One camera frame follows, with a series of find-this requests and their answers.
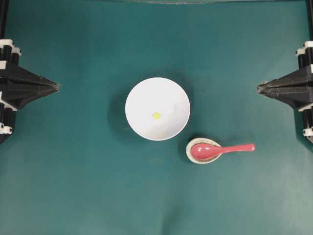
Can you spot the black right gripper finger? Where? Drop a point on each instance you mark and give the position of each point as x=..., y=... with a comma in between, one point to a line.
x=295, y=97
x=297, y=78

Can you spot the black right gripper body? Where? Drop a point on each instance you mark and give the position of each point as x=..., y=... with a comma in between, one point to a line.
x=305, y=62

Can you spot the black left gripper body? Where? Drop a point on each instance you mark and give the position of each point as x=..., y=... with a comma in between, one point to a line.
x=9, y=58

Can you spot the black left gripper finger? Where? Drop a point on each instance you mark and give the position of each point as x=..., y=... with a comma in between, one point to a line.
x=20, y=75
x=21, y=99

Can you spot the pink ceramic spoon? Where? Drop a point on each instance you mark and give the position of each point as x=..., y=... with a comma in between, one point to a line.
x=205, y=151

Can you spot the yellow hexagonal prism block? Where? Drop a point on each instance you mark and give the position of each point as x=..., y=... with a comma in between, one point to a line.
x=156, y=115

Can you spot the speckled egg-shaped spoon rest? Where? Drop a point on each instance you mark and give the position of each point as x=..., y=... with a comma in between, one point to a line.
x=197, y=141

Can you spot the white round bowl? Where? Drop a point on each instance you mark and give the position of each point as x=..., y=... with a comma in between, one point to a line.
x=157, y=95

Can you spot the green table mat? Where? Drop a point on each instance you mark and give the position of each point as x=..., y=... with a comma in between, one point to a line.
x=74, y=166

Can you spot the black left frame post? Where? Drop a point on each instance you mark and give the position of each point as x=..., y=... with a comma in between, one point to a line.
x=3, y=17

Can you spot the black frame post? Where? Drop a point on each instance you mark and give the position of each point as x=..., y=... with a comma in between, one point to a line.
x=309, y=7
x=3, y=17

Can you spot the black right frame post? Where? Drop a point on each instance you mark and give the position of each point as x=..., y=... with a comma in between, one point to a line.
x=309, y=7

